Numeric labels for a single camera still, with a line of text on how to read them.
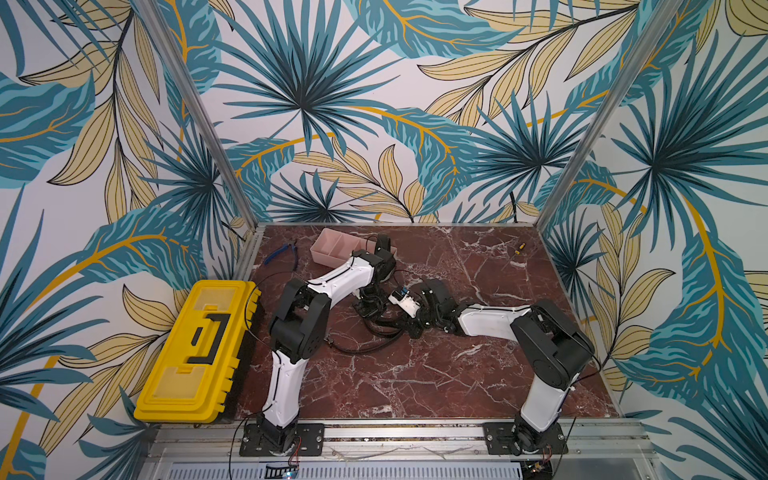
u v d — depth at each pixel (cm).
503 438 73
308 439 74
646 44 73
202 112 86
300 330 53
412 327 81
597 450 73
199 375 66
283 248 111
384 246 97
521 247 113
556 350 49
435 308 74
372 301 80
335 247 104
